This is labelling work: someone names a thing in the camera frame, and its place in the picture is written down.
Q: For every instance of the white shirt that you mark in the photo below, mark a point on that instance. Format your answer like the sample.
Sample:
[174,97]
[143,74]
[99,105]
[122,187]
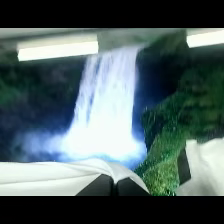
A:
[43,176]

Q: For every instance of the white garment with black band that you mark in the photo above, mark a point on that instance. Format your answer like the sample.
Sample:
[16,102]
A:
[205,168]

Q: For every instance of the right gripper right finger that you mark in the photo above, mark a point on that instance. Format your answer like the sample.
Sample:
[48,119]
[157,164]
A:
[130,188]

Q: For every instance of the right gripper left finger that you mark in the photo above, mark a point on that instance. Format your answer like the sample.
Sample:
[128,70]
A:
[100,187]

